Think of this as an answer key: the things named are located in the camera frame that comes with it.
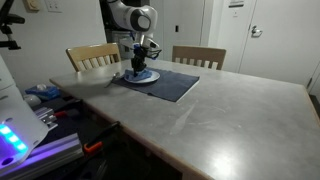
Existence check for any dark blue placemat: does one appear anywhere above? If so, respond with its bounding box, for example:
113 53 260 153
110 68 201 103

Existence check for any white round plate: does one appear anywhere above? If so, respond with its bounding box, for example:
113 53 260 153
123 70 161 85

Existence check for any aluminium extrusion rail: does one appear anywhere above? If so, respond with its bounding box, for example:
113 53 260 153
0 132 84 180

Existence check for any beige round thermostat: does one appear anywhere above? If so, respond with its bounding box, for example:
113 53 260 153
22 0 41 12

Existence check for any thick black cable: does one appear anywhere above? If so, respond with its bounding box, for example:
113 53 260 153
0 0 15 21

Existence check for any light wooden slat-back chair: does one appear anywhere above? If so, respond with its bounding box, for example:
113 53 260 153
171 45 227 71
65 42 122 73

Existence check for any white rounded object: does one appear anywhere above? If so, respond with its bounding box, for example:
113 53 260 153
22 93 42 108

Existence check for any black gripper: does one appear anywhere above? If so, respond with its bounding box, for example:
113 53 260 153
130 46 150 77

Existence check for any thin black cable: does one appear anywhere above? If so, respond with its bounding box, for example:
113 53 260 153
146 48 163 61

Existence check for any black camera on mount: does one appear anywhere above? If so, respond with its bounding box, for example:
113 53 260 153
0 12 26 51

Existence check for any silver lever door handle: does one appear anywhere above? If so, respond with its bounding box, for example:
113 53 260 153
250 25 264 38

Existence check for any silver metal bracket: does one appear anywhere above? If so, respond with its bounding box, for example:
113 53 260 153
33 107 58 132

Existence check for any blue tissue box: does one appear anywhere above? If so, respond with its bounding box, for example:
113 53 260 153
24 84 62 102

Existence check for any black clamp orange-red grip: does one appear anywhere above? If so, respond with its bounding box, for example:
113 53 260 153
53 98 85 118
82 120 122 155

